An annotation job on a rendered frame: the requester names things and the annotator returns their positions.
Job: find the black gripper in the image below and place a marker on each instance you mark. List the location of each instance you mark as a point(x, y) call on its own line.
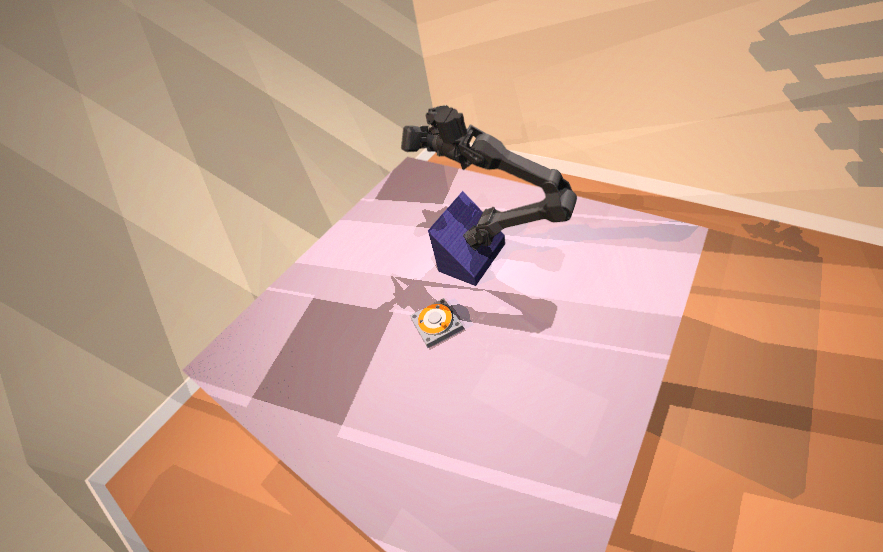
point(415, 138)

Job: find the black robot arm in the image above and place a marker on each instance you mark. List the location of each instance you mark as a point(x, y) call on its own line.
point(490, 153)

